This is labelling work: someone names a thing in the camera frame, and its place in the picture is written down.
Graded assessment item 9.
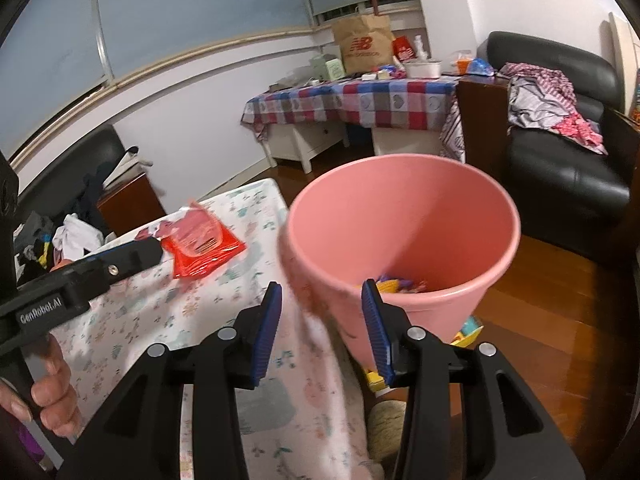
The beige woven cushion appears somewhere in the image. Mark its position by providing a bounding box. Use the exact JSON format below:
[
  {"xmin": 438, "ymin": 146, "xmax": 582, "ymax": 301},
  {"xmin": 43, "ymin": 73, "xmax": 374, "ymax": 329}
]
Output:
[{"xmin": 367, "ymin": 400, "xmax": 407, "ymax": 461}]

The floral tablecloth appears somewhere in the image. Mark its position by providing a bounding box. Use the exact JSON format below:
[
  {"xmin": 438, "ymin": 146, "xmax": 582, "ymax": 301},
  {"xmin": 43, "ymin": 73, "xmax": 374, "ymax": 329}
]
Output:
[{"xmin": 47, "ymin": 177, "xmax": 386, "ymax": 480}]

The black leather sofa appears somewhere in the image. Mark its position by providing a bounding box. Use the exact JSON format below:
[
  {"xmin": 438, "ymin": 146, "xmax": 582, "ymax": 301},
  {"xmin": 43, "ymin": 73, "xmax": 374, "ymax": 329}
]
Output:
[{"xmin": 475, "ymin": 31, "xmax": 632, "ymax": 261}]

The white desk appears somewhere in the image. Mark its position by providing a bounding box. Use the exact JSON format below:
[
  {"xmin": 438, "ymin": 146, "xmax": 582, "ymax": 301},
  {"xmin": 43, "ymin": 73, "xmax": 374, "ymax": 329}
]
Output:
[{"xmin": 262, "ymin": 122, "xmax": 446, "ymax": 173}]

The white garment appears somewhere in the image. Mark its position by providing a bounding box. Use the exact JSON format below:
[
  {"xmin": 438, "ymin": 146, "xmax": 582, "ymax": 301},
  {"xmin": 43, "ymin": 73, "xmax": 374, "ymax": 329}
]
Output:
[{"xmin": 52, "ymin": 214, "xmax": 105, "ymax": 261}]

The black leather armchair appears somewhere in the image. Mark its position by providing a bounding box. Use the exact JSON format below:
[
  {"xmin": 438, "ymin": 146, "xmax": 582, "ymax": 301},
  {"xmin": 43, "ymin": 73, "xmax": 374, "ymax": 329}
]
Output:
[{"xmin": 12, "ymin": 124, "xmax": 126, "ymax": 241}]

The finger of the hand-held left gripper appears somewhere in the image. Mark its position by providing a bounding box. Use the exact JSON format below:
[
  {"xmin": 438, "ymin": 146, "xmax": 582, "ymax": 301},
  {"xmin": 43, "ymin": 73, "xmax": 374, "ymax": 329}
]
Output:
[
  {"xmin": 82, "ymin": 241, "xmax": 143, "ymax": 263},
  {"xmin": 107, "ymin": 236, "xmax": 165, "ymax": 281}
]

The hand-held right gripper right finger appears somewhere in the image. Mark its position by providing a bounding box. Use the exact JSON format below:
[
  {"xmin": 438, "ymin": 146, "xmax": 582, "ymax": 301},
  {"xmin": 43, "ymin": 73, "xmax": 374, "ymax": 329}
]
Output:
[{"xmin": 361, "ymin": 279, "xmax": 587, "ymax": 480}]

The dark wooden cabinet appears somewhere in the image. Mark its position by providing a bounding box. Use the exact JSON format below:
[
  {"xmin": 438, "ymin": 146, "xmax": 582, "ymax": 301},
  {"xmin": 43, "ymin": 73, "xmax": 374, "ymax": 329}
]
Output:
[{"xmin": 456, "ymin": 76, "xmax": 512, "ymax": 183}]

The green tissue box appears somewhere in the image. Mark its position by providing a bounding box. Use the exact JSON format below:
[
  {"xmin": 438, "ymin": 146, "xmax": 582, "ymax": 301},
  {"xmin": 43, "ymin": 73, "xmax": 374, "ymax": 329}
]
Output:
[{"xmin": 310, "ymin": 54, "xmax": 347, "ymax": 81}]

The checked tablecloth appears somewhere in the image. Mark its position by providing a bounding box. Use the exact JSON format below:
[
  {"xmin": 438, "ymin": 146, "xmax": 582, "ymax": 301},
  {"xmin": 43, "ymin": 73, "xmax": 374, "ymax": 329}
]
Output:
[{"xmin": 241, "ymin": 77, "xmax": 466, "ymax": 163}]

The pink plastic bucket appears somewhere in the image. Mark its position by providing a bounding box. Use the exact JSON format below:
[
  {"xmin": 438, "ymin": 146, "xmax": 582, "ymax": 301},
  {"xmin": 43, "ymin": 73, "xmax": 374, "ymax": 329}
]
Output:
[{"xmin": 277, "ymin": 155, "xmax": 522, "ymax": 368}]

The red packet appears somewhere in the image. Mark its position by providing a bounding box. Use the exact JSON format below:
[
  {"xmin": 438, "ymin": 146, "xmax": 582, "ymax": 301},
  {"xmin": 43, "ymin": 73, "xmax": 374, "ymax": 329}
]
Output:
[{"xmin": 392, "ymin": 36, "xmax": 417, "ymax": 63}]

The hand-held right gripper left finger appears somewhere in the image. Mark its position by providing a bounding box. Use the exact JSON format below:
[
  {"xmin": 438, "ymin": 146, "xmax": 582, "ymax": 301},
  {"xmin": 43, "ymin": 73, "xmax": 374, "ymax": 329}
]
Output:
[{"xmin": 55, "ymin": 281, "xmax": 283, "ymax": 480}]

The dark wooden side table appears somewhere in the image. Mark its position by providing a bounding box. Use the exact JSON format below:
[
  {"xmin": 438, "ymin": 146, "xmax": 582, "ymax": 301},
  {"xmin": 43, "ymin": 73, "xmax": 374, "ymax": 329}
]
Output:
[{"xmin": 96, "ymin": 172, "xmax": 167, "ymax": 236}]

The small yellow plastic toy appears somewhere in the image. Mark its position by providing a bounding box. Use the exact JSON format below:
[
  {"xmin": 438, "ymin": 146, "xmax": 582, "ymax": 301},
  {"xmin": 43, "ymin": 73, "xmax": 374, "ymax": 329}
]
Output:
[{"xmin": 364, "ymin": 367, "xmax": 396, "ymax": 395}]

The yellow teal plastic toy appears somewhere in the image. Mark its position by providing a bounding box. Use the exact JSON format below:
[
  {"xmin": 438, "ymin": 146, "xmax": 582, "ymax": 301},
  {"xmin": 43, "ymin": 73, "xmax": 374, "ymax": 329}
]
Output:
[{"xmin": 450, "ymin": 316, "xmax": 485, "ymax": 348}]

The pile of clothes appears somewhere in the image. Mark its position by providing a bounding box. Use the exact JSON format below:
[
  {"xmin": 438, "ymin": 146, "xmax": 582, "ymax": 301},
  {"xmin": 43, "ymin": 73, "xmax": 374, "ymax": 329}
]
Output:
[{"xmin": 12, "ymin": 175, "xmax": 108, "ymax": 273}]

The heap of patterned clothes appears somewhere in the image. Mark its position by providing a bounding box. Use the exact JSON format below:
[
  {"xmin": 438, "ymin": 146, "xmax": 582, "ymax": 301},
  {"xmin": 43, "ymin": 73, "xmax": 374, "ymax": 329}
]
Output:
[{"xmin": 500, "ymin": 62, "xmax": 608, "ymax": 156}]

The red plastic pouch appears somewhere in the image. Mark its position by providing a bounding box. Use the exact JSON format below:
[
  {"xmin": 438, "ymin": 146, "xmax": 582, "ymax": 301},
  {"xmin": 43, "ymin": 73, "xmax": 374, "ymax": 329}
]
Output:
[{"xmin": 161, "ymin": 202, "xmax": 247, "ymax": 280}]

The white bowl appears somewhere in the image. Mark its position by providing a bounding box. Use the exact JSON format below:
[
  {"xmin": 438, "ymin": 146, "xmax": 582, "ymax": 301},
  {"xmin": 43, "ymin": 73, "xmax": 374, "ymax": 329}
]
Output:
[{"xmin": 402, "ymin": 60, "xmax": 443, "ymax": 79}]

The beige board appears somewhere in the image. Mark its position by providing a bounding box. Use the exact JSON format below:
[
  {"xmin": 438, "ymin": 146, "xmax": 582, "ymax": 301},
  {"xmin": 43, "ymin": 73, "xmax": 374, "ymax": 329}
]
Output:
[{"xmin": 607, "ymin": 10, "xmax": 640, "ymax": 116}]

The person's left hand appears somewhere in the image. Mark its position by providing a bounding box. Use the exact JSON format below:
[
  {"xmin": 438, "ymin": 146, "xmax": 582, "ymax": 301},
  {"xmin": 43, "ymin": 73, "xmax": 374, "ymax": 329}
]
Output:
[{"xmin": 0, "ymin": 335, "xmax": 83, "ymax": 436}]

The brown paper bag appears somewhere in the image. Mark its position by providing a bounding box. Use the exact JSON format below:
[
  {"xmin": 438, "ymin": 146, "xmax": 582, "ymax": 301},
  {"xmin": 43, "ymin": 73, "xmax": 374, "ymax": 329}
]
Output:
[{"xmin": 332, "ymin": 14, "xmax": 396, "ymax": 75}]

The white cloth sheet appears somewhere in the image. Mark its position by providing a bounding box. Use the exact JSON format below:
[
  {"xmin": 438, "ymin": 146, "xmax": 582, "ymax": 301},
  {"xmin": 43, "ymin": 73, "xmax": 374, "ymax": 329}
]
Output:
[{"xmin": 102, "ymin": 146, "xmax": 153, "ymax": 183}]

